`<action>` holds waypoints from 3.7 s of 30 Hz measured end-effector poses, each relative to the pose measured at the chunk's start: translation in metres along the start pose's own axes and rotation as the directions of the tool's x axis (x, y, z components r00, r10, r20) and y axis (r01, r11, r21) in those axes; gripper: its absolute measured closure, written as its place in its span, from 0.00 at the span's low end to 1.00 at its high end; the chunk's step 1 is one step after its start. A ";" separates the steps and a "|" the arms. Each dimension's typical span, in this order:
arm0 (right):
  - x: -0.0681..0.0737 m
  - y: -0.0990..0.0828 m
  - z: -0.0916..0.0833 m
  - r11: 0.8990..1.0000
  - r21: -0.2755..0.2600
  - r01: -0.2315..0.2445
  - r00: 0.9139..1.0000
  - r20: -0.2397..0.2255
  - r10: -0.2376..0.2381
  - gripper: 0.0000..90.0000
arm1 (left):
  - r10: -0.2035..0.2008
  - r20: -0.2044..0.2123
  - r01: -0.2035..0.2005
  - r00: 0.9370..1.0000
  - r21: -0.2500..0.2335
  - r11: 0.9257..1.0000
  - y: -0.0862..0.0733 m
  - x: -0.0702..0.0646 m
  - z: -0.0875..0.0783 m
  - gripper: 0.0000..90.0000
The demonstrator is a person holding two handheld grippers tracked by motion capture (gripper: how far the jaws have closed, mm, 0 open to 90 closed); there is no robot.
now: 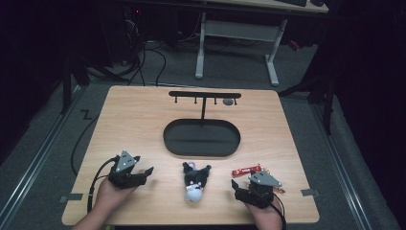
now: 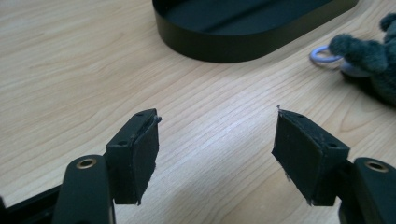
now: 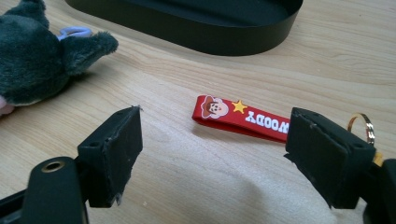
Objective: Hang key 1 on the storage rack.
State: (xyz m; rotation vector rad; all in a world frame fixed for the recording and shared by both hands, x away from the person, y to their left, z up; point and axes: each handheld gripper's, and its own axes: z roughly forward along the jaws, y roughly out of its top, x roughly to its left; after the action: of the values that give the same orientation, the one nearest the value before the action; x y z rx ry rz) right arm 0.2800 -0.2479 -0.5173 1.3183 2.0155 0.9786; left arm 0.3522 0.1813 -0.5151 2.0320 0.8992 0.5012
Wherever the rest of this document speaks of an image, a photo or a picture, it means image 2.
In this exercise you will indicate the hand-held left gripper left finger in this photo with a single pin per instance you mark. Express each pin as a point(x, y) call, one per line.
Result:
point(137, 161)

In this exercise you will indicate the grey plush toy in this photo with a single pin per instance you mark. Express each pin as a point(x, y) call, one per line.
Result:
point(370, 57)

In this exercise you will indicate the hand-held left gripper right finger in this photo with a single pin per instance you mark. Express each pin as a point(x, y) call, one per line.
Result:
point(306, 158)

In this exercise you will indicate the black oval tray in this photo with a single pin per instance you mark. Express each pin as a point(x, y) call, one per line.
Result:
point(224, 40)

